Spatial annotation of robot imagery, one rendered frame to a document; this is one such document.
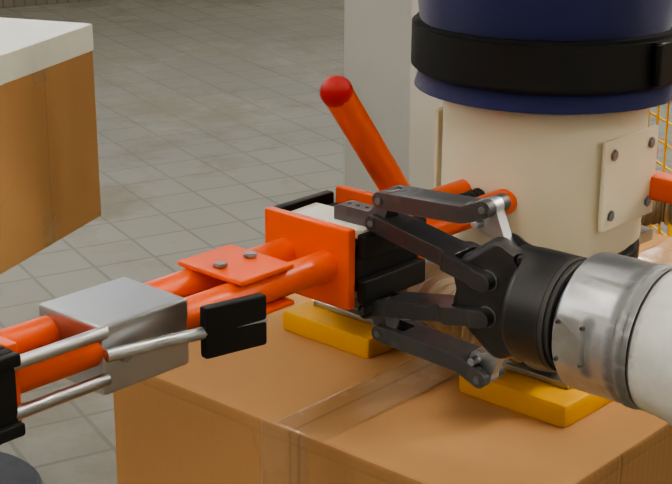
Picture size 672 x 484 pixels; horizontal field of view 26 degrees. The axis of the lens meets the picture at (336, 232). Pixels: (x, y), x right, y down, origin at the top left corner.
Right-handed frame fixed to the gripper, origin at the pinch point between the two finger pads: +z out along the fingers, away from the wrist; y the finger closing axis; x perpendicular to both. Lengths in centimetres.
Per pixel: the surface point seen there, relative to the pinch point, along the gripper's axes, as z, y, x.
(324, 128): 331, 120, 380
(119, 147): 374, 120, 302
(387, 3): 99, 10, 131
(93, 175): 158, 49, 109
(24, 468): 176, 117, 99
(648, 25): -10.5, -14.0, 24.4
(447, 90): 2.1, -8.6, 15.9
